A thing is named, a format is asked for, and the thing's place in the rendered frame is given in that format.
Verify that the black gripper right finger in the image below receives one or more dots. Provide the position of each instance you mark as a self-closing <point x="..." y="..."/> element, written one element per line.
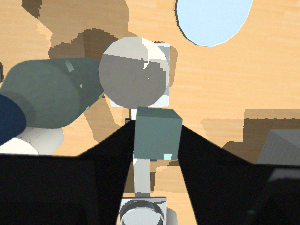
<point x="225" y="189"/>

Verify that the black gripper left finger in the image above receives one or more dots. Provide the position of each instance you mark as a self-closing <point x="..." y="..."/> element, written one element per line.
<point x="95" y="178"/>

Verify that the teal cube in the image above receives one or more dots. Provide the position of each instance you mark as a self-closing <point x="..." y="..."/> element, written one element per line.
<point x="157" y="133"/>

